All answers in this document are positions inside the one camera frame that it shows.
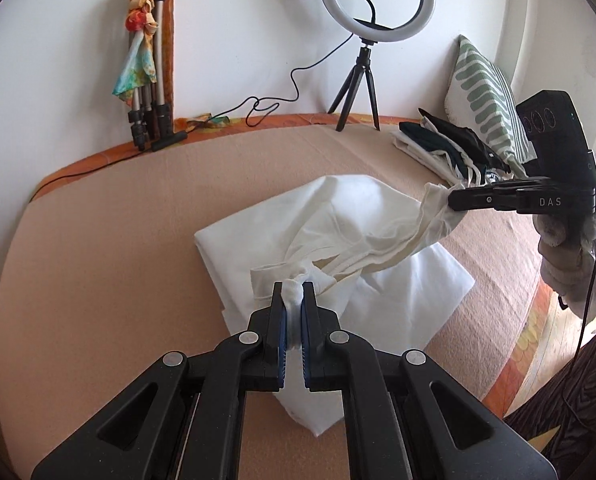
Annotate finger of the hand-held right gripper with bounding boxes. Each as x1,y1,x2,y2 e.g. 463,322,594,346
448,177,546,212

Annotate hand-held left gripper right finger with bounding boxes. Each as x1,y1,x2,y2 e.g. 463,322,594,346
302,281,571,480

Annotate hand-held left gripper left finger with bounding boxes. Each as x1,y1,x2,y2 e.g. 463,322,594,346
30,281,287,480

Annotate white t-shirt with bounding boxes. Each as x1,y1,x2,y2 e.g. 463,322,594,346
194,175,476,436

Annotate cream garment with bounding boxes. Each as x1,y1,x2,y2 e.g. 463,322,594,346
250,175,469,351

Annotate white folded clothes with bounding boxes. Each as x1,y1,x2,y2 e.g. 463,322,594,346
392,107,521,188

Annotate person's right hand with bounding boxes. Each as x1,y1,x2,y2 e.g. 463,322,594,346
537,205,596,318

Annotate black folded garment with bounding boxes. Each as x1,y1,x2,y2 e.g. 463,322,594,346
399,119,514,176

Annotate green striped white pillow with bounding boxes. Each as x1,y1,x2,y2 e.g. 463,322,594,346
445,35,534,163

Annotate black mini tripod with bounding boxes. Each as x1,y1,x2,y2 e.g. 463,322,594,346
327,40,382,132

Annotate small colourful cloth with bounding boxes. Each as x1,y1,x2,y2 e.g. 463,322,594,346
185,114,231,132

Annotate person's striped clothing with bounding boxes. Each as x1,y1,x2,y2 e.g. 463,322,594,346
503,320,596,480

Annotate folded silver tripod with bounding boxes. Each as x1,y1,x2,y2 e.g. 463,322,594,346
128,0,189,152

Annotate colourful scarf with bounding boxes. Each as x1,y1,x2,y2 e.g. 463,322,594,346
112,0,160,108

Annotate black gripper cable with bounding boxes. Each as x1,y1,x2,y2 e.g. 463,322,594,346
558,210,596,411

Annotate black ring light cable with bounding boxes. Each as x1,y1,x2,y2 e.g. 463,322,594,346
28,32,359,203

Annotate orange fabric strap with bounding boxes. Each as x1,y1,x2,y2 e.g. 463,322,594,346
155,0,180,122

